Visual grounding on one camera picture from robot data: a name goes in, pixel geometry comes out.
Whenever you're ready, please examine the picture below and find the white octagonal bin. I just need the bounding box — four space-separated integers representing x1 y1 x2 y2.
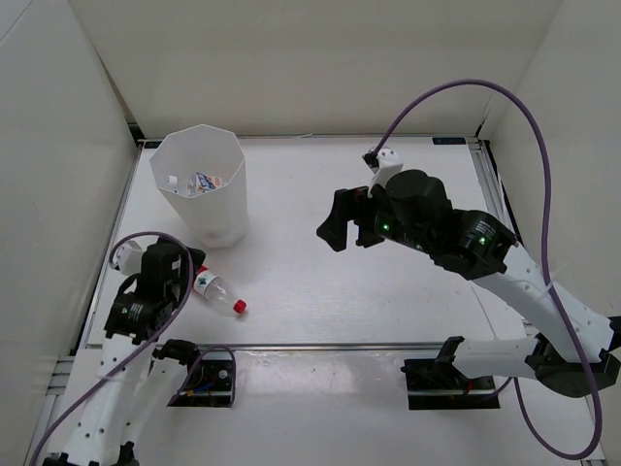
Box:
149 124 248 249

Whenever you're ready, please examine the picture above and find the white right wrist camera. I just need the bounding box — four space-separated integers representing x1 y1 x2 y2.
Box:
363 148 404 198

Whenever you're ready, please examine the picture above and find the red label plastic bottle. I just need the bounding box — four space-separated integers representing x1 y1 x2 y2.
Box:
193 266 247 316

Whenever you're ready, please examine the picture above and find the clear unlabelled plastic bottle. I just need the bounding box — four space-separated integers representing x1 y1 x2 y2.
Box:
166 176 189 197

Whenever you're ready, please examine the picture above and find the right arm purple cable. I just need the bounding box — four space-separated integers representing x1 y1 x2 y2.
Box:
362 79 604 460

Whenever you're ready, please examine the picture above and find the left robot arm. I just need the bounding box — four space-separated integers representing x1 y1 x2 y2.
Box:
33 234 207 465

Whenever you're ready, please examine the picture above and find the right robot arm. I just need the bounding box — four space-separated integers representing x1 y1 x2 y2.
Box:
316 170 620 398

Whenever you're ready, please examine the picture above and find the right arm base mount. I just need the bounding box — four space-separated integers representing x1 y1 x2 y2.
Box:
401 358 500 411

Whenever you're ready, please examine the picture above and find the white cap crushed bottle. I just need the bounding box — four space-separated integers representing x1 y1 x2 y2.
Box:
187 173 227 197

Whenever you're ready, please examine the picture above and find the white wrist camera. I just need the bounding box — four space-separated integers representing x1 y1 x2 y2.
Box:
363 148 404 198
111 240 144 276

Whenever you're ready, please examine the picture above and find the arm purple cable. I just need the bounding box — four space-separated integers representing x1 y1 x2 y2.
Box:
28 231 237 466
362 79 604 460

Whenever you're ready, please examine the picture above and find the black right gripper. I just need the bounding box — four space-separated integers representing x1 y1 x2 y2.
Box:
317 186 435 255

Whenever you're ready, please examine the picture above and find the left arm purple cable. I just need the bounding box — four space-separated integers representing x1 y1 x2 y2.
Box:
28 231 237 466

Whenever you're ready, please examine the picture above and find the blue label sticker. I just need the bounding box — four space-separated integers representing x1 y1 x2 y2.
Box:
432 137 467 146

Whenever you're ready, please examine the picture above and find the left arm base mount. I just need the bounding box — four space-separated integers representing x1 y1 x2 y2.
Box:
168 346 237 409

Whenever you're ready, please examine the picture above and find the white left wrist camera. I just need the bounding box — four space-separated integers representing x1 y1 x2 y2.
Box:
111 240 144 276

